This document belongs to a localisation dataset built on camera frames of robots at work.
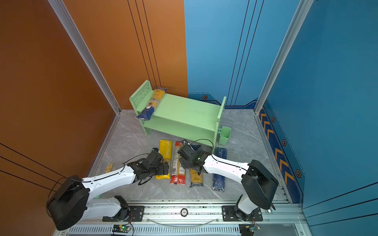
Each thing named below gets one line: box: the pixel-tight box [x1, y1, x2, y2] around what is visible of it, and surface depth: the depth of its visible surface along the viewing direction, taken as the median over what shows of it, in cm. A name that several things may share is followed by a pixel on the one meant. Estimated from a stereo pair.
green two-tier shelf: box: [129, 79, 227, 150], surface depth 86 cm
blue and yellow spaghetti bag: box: [135, 86, 168, 121], surface depth 83 cm
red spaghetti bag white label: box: [169, 141, 186, 186], surface depth 86 cm
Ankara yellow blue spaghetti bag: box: [189, 168, 204, 188], surface depth 83 cm
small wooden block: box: [105, 163, 114, 174], surface depth 91 cm
